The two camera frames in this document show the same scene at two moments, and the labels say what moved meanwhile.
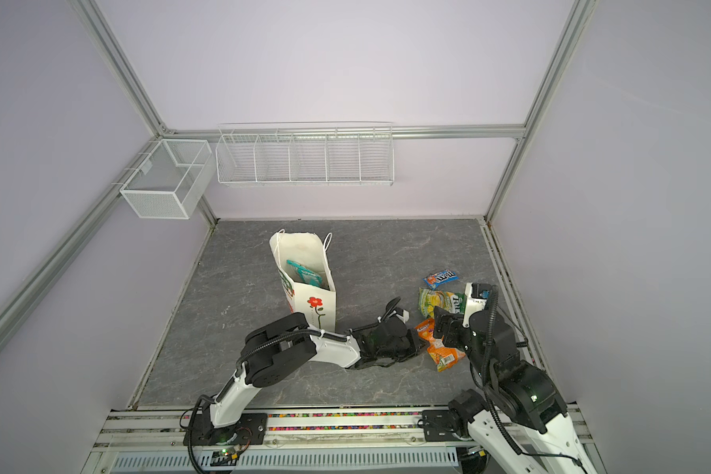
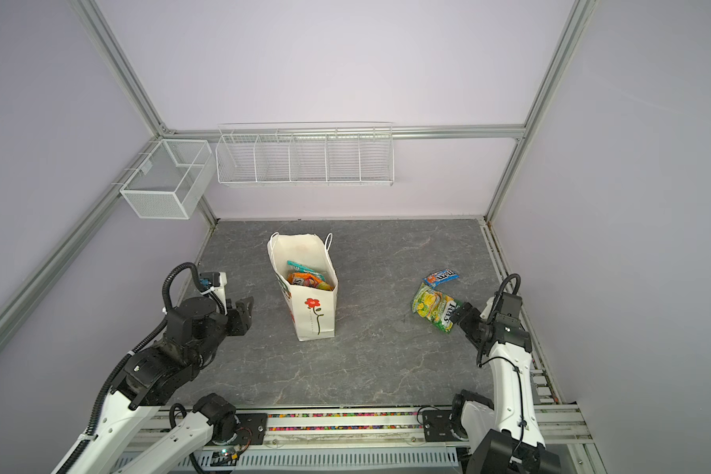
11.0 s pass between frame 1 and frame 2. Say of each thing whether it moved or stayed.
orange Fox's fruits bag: moved
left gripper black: moved
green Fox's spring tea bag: stayed
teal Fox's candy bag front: stayed
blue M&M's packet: stayed
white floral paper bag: stayed
